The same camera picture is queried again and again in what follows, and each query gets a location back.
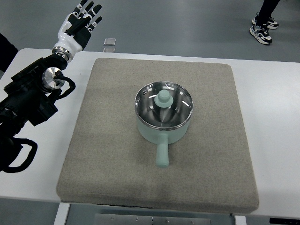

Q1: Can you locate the white black sneaker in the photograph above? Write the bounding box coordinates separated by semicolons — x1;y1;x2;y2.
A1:
252;15;279;30
249;25;272;45

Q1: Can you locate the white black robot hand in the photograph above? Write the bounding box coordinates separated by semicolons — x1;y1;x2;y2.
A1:
52;0;102;62

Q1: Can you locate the clear floor plate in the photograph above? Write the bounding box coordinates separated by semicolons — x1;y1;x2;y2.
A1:
103;38;116;46

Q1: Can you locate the white black sneaker rear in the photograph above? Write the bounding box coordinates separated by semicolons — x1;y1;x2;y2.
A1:
252;15;279;30

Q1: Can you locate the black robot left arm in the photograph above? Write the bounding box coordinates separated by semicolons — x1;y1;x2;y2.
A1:
0;52;76;173

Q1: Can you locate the glass lid with green knob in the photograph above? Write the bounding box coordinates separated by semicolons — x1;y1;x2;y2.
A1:
135;81;194;131

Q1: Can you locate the grey metal plate below table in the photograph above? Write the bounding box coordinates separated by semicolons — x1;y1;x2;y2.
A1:
93;214;211;225

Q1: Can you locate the white black sneaker front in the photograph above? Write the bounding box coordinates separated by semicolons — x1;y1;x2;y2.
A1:
249;25;272;45

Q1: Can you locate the mint green steel pot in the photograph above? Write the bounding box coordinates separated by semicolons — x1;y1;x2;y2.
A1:
135;110;194;168

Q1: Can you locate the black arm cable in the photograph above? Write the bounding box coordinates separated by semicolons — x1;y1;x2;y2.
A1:
0;137;38;173

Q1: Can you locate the person's black trouser leg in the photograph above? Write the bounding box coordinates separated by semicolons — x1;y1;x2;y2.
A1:
256;0;280;26

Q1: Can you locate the white table leg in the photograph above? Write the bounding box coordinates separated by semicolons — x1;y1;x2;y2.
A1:
53;203;70;225

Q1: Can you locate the beige fabric mat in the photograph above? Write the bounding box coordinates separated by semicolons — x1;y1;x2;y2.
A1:
56;58;259;214

